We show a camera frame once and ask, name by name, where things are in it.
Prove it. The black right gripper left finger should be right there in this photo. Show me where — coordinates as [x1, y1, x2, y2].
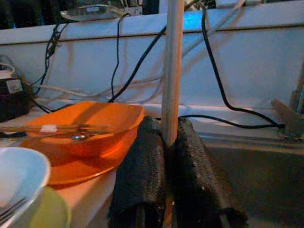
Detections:
[107, 115, 167, 228]

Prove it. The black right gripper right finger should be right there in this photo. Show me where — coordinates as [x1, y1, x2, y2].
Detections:
[171, 117, 249, 228]

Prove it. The stainless steel kitchen sink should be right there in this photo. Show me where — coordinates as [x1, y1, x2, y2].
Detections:
[197, 130, 304, 228]

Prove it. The orange plastic bowl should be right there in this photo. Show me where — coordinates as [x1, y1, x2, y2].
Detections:
[25, 100, 145, 158]

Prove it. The light green plate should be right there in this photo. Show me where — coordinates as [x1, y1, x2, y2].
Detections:
[29, 185, 72, 228]

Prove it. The white ceramic bowl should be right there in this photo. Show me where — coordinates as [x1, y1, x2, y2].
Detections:
[0, 146, 52, 228]

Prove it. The black appliance with label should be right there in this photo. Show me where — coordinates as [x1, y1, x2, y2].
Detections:
[0, 54, 33, 124]

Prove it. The grey flat tray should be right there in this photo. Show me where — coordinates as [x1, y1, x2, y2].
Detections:
[60, 4, 124, 22]

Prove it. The thick black power cable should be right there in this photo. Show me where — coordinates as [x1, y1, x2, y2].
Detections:
[154, 4, 285, 130]

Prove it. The thin black cable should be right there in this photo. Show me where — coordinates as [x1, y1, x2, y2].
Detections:
[111, 12, 131, 100]

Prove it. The twisted black cable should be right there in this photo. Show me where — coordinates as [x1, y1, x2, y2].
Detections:
[29, 22, 69, 87]

